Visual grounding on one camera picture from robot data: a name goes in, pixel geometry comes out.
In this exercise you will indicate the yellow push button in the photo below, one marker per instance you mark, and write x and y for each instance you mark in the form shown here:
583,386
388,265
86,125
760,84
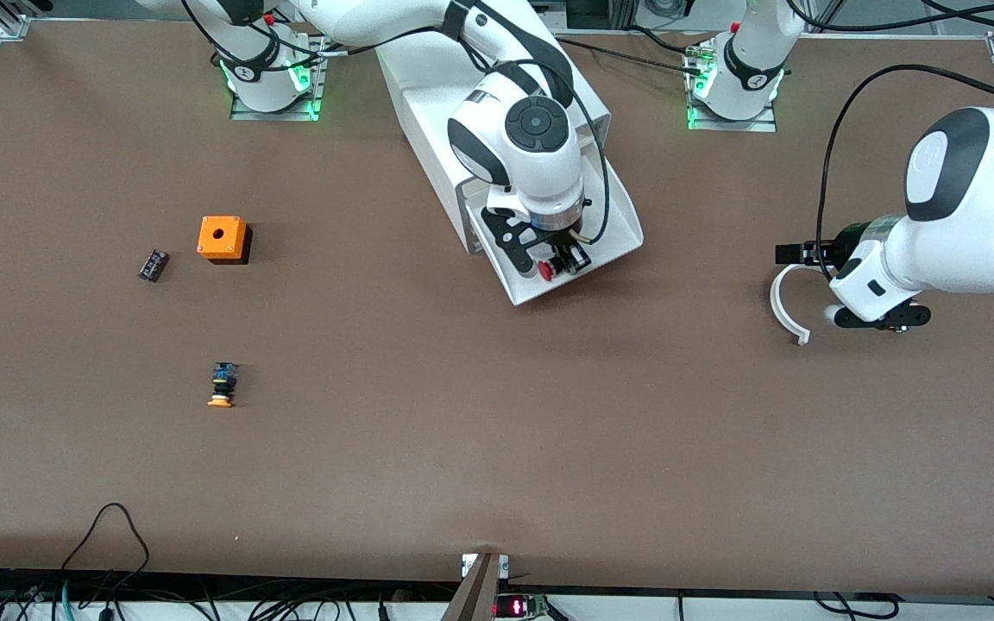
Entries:
223,384

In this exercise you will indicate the white curved plastic arc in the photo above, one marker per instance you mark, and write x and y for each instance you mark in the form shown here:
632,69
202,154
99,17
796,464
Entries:
778,302

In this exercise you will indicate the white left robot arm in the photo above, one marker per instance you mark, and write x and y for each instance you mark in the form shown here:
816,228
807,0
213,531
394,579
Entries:
971,216

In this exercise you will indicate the orange button box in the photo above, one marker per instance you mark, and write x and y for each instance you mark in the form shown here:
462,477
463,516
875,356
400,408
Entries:
221,237

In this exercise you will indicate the red push button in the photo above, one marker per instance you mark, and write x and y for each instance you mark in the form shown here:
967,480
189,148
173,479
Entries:
547,270

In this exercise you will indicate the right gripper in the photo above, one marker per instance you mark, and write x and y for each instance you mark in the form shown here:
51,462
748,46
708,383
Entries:
561,249

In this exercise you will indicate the aluminium frame profile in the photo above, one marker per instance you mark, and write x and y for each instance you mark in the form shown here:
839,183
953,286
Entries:
14,28

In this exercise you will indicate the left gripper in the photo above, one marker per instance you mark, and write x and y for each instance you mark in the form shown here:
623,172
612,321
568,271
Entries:
846,236

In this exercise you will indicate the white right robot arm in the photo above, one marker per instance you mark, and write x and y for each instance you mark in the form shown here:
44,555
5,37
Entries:
540,164

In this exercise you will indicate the small black contact block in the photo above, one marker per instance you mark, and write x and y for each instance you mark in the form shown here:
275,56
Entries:
154,266

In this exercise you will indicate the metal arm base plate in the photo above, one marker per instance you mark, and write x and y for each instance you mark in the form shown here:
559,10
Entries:
317,86
730,125

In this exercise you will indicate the device with red display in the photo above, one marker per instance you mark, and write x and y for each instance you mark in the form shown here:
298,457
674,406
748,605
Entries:
519,606

